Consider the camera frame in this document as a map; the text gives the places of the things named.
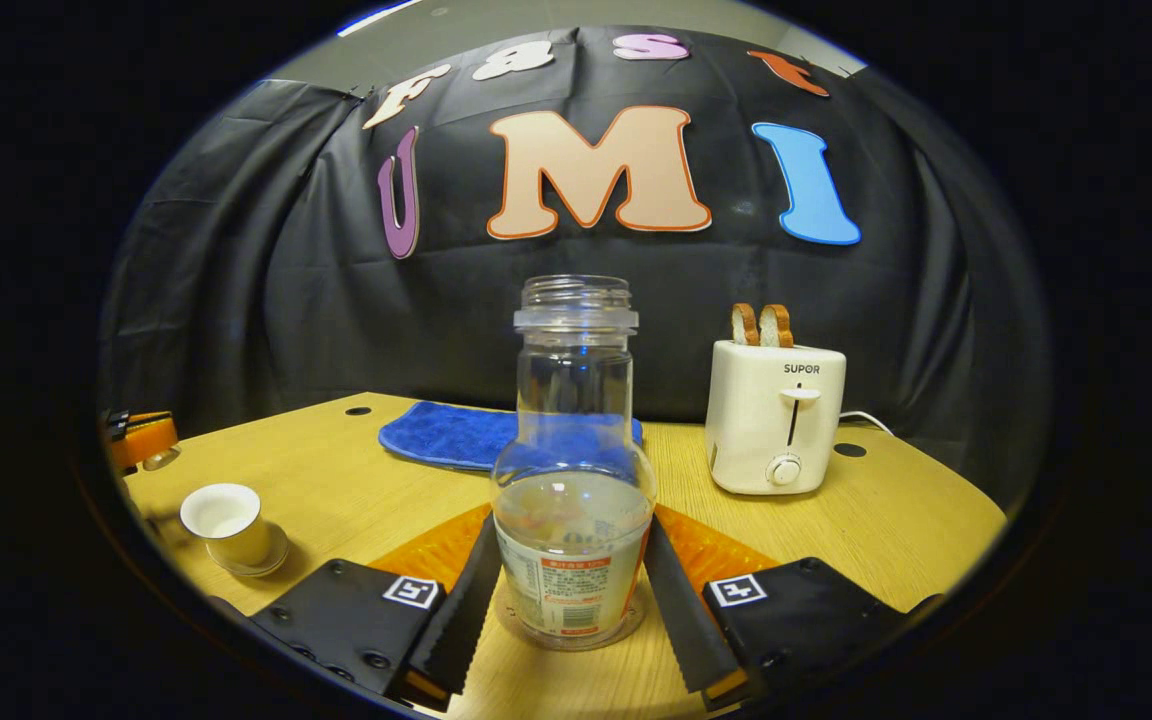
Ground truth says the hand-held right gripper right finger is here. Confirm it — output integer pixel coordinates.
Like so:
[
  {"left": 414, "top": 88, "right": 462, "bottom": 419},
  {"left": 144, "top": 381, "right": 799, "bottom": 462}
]
[{"left": 642, "top": 504, "right": 945, "bottom": 713}]

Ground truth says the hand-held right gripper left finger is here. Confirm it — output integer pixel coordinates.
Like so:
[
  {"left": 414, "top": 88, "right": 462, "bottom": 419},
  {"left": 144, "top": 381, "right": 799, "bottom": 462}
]
[{"left": 206, "top": 503, "right": 504, "bottom": 714}]

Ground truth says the clear glass water bottle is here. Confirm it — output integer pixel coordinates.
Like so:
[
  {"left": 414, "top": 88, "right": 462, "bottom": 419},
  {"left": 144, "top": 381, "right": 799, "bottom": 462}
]
[{"left": 491, "top": 276, "right": 658, "bottom": 651}]

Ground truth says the cream teacup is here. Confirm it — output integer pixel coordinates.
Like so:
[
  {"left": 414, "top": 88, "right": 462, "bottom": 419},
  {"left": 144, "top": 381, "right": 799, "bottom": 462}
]
[{"left": 180, "top": 484, "right": 273, "bottom": 571}]

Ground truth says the cream saucer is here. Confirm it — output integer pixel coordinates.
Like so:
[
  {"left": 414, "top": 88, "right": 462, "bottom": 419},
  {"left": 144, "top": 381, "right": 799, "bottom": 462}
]
[{"left": 204, "top": 520, "right": 291, "bottom": 578}]

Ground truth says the black backdrop cloth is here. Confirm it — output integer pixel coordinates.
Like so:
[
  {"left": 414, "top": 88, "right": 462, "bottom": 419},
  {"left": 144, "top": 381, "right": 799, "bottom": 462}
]
[{"left": 99, "top": 27, "right": 1052, "bottom": 516}]

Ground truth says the blue folded towel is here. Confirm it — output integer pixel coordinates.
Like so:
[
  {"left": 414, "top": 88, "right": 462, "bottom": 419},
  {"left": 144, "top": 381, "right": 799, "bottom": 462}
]
[{"left": 379, "top": 401, "right": 644, "bottom": 473}]

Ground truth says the cream toaster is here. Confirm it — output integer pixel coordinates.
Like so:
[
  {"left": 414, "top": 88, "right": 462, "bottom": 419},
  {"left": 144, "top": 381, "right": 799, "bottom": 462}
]
[{"left": 704, "top": 340, "right": 848, "bottom": 497}]

